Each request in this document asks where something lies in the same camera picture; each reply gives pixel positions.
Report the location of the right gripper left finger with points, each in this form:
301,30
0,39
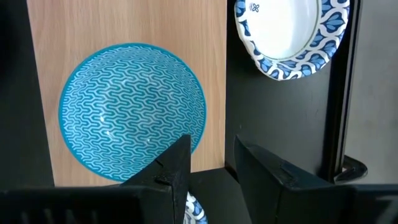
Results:
174,174

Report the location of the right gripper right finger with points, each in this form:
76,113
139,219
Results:
273,193

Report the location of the blue-patterned white paper bowl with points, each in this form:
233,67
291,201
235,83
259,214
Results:
280,28
196,213

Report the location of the blue wave-patterned bowl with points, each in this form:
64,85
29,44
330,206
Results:
130,105

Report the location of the wooden shelf board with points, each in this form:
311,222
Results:
202,37

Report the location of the black table mat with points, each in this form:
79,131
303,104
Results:
273,118

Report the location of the black frame clamp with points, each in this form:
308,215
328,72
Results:
354,169

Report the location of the black metal table frame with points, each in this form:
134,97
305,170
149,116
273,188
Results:
342,109

